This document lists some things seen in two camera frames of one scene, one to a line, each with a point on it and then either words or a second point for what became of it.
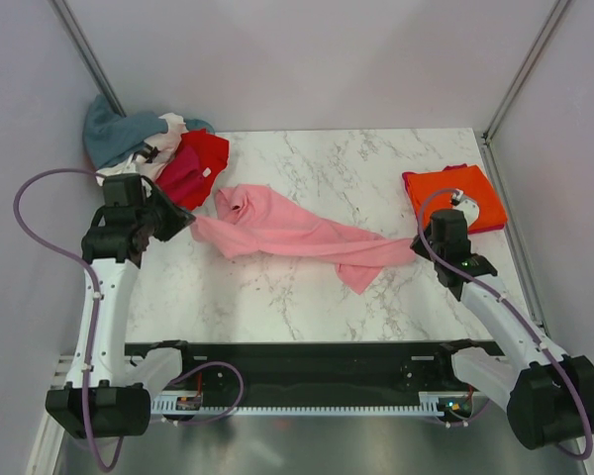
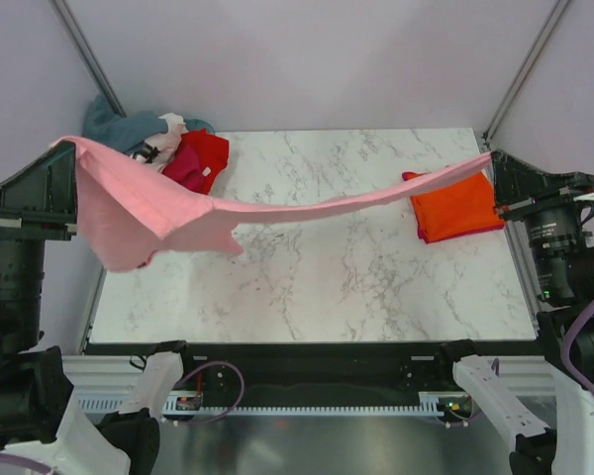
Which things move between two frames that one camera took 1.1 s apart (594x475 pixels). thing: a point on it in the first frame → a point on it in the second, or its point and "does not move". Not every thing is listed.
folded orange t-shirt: [433, 191] does not move
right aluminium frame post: [526, 69] does not move
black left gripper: [178, 219] → [42, 195]
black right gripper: [419, 245] → [521, 187]
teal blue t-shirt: [110, 139] does not move
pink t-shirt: [249, 219] → [129, 211]
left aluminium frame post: [84, 52] does not move
